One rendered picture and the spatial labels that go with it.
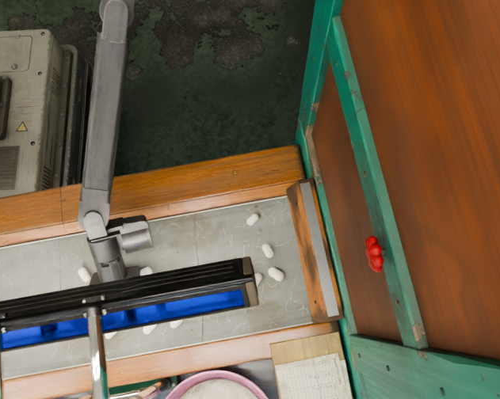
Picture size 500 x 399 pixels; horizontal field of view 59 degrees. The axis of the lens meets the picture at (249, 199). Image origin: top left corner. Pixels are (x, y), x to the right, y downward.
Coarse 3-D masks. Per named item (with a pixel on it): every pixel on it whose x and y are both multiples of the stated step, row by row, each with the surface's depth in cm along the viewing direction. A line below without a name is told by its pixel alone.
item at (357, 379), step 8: (296, 128) 109; (296, 136) 112; (304, 144) 100; (304, 152) 102; (304, 160) 106; (304, 168) 108; (312, 176) 98; (344, 320) 90; (344, 328) 92; (344, 336) 95; (344, 344) 96; (344, 352) 98; (352, 352) 88; (352, 360) 89; (352, 368) 91; (352, 376) 94; (360, 376) 87; (352, 384) 95; (360, 384) 87; (352, 392) 97; (360, 392) 87
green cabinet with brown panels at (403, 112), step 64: (320, 0) 62; (384, 0) 43; (448, 0) 31; (320, 64) 70; (384, 64) 46; (448, 64) 33; (320, 128) 86; (384, 128) 49; (448, 128) 35; (320, 192) 93; (384, 192) 52; (448, 192) 37; (384, 256) 54; (448, 256) 39; (384, 320) 64; (448, 320) 41; (384, 384) 65; (448, 384) 40
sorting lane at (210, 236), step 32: (160, 224) 107; (192, 224) 106; (224, 224) 106; (256, 224) 106; (288, 224) 105; (0, 256) 106; (32, 256) 106; (64, 256) 106; (128, 256) 105; (160, 256) 105; (192, 256) 104; (224, 256) 104; (256, 256) 104; (288, 256) 103; (0, 288) 104; (32, 288) 104; (64, 288) 104; (288, 288) 102; (192, 320) 101; (224, 320) 100; (256, 320) 100; (288, 320) 100; (32, 352) 100; (64, 352) 100; (128, 352) 99
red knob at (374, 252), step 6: (366, 240) 54; (372, 240) 52; (366, 246) 54; (372, 246) 52; (378, 246) 51; (366, 252) 54; (372, 252) 52; (378, 252) 51; (384, 252) 53; (372, 258) 52; (378, 258) 51; (372, 264) 53; (378, 264) 51; (378, 270) 52
